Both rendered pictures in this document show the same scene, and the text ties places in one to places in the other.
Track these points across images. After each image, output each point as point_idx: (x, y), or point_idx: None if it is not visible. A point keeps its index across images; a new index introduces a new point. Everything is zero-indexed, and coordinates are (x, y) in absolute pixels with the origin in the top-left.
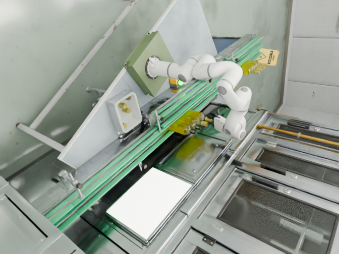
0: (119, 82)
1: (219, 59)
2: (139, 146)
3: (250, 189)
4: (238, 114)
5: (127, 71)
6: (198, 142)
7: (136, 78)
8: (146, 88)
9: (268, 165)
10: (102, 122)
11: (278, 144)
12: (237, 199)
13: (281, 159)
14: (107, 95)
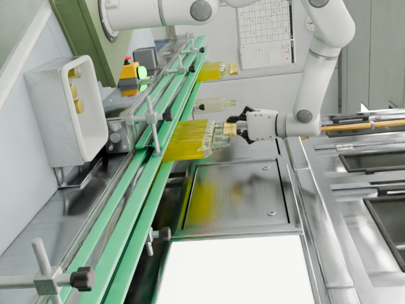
0: (44, 36)
1: (170, 53)
2: (137, 186)
3: (395, 208)
4: (326, 66)
5: (55, 15)
6: (225, 175)
7: (79, 33)
8: (97, 65)
9: (380, 168)
10: (23, 134)
11: (355, 145)
12: (396, 230)
13: (383, 158)
14: (25, 59)
